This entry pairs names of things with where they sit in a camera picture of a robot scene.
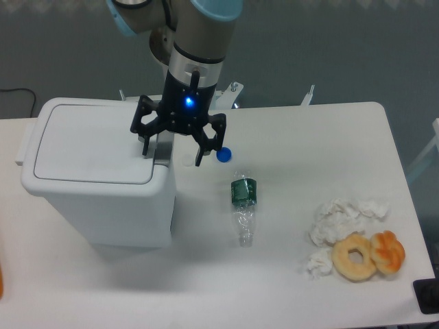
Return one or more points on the plain ring donut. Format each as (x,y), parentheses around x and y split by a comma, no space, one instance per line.
(351,258)

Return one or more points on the white bottle cap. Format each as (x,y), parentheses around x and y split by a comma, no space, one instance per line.
(188,160)

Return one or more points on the orange glazed twisted bread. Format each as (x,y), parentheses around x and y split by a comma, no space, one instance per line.
(387,252)

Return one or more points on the blue bottle cap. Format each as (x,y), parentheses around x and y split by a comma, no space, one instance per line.
(224,155)

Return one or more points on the black device at edge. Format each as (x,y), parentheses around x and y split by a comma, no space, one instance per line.
(426,291)

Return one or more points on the white plastic trash can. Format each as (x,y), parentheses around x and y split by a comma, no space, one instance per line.
(84,160)

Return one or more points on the orange object at edge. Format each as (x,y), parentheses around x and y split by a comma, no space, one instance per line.
(1,284)

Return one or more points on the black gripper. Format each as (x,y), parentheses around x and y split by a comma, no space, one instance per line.
(187,106)

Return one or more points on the small crumpled white tissue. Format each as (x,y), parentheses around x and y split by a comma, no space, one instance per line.
(319,264)

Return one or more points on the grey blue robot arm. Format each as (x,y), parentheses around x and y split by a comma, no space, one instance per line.
(195,37)

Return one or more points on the crushed clear plastic bottle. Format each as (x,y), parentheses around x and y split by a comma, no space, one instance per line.
(243,194)

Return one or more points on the large crumpled white tissue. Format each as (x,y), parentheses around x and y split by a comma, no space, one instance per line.
(339,218)

